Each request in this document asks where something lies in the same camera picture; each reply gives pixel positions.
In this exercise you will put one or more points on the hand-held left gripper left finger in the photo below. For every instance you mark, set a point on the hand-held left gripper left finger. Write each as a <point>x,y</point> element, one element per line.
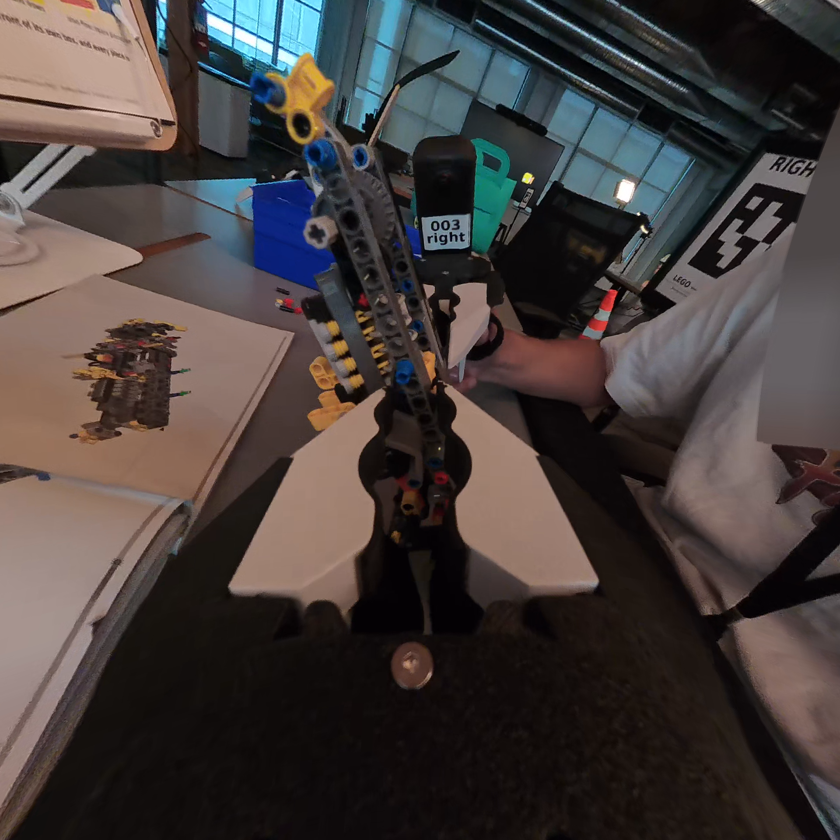
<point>308,525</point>

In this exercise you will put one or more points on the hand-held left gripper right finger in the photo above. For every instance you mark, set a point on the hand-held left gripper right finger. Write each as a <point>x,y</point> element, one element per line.
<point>525,525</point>

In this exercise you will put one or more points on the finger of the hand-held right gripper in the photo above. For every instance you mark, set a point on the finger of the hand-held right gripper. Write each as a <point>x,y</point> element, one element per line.
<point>467,321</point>

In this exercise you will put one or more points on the black yellow lego car chassis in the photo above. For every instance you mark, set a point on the black yellow lego car chassis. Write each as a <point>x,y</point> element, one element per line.
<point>367,262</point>

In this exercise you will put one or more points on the person's right forearm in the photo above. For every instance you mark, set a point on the person's right forearm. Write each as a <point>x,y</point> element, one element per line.
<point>571,367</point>

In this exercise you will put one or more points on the scattered red blue lego pins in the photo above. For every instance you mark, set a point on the scattered red blue lego pins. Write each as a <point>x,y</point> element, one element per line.
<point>287,303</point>

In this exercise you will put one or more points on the person's right hand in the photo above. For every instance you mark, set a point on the person's right hand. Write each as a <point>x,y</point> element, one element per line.
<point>512,367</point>

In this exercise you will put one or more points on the green tote bag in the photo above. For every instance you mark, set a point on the green tote bag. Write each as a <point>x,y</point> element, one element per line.
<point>492,190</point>

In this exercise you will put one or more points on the dark trousers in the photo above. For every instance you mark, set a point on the dark trousers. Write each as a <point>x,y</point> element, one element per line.
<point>590,446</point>

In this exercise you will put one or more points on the black office chair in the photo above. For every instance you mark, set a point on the black office chair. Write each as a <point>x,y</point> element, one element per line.
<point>564,249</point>

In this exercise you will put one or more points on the orange traffic cone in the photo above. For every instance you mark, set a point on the orange traffic cone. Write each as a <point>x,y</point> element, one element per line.
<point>600,321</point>

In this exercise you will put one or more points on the blue plastic bin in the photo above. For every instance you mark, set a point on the blue plastic bin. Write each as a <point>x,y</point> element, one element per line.
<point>289,259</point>
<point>282,200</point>

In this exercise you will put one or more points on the white t-shirt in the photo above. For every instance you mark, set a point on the white t-shirt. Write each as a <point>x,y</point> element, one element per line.
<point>709,525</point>

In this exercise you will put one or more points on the open instruction booklet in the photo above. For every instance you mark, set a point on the open instruction booklet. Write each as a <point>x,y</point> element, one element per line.
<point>197,341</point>

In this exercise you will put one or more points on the framed marker sign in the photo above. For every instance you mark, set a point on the framed marker sign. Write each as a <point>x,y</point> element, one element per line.
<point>741,236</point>

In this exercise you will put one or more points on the red fire extinguisher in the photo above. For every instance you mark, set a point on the red fire extinguisher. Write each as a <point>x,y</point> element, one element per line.
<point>201,26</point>

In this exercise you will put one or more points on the wooden document stand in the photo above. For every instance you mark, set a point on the wooden document stand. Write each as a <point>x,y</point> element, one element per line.
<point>98,131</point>

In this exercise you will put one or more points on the printed instruction sheet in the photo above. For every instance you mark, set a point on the printed instruction sheet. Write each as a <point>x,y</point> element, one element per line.
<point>65,59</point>

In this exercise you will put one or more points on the wooden post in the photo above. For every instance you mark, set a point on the wooden post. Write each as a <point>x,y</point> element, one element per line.
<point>182,79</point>

